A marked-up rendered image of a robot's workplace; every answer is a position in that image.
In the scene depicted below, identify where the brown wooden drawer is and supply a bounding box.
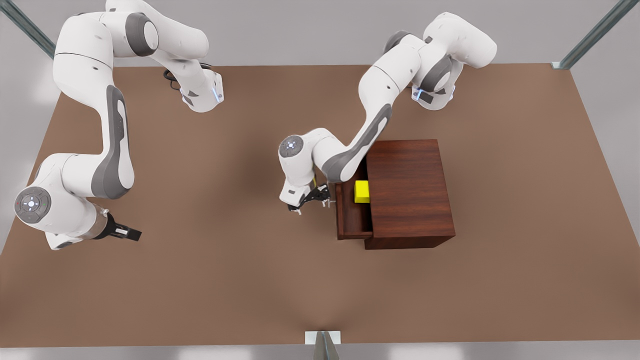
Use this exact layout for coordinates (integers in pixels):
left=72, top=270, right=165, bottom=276
left=322, top=177, right=374, bottom=241

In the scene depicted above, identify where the dark brown wooden cabinet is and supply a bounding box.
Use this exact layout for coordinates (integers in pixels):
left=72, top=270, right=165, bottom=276
left=364, top=139, right=456, bottom=250

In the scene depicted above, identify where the silver frame post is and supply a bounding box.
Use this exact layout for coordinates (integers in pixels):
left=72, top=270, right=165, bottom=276
left=551, top=0, right=640, bottom=70
left=305, top=330, right=342, bottom=360
left=0, top=0, right=56, bottom=59

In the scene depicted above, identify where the black cable loop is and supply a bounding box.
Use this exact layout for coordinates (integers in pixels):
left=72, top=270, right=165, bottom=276
left=163, top=62, right=213, bottom=92

